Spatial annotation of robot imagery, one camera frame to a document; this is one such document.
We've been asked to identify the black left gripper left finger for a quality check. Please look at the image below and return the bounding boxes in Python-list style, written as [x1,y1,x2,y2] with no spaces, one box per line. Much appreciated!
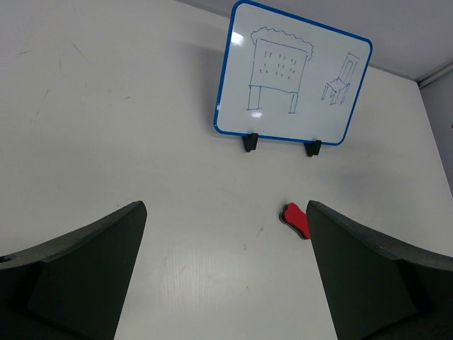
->
[1,201,147,339]

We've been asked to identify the red whiteboard eraser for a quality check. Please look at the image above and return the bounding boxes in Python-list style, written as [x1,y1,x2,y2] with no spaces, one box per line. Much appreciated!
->
[279,203,311,239]

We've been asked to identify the blue framed whiteboard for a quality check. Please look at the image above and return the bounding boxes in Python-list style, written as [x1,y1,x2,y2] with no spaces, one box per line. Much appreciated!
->
[213,1,373,146]

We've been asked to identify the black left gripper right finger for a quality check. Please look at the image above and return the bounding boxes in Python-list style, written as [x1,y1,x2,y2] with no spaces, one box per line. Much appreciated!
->
[306,200,452,339]

